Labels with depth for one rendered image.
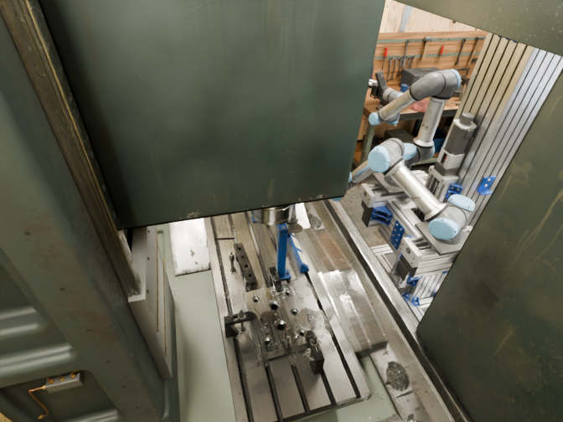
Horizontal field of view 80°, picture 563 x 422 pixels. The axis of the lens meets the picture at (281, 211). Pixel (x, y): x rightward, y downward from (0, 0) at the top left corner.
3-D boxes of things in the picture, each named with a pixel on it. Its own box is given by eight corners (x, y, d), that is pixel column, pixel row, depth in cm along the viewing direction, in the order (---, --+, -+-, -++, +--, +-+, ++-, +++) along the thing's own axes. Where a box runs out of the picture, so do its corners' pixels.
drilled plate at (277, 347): (292, 289, 154) (293, 282, 151) (314, 347, 133) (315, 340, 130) (243, 299, 149) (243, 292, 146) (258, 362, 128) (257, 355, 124)
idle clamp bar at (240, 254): (242, 250, 176) (242, 242, 172) (257, 288, 158) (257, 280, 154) (233, 253, 175) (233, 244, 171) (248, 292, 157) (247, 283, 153)
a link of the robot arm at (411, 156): (385, 164, 203) (391, 144, 195) (401, 159, 209) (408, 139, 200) (400, 174, 196) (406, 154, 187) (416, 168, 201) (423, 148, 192)
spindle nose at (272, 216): (244, 202, 120) (242, 173, 112) (285, 193, 125) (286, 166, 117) (257, 231, 109) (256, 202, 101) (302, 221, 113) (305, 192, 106)
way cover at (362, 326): (322, 232, 230) (325, 214, 220) (389, 354, 165) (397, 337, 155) (281, 239, 223) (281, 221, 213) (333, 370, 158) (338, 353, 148)
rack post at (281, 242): (288, 270, 168) (291, 227, 148) (291, 278, 164) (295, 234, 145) (269, 274, 165) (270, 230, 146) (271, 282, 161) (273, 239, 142)
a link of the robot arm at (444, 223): (472, 219, 152) (390, 134, 161) (461, 236, 144) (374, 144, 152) (452, 231, 162) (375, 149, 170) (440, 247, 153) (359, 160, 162)
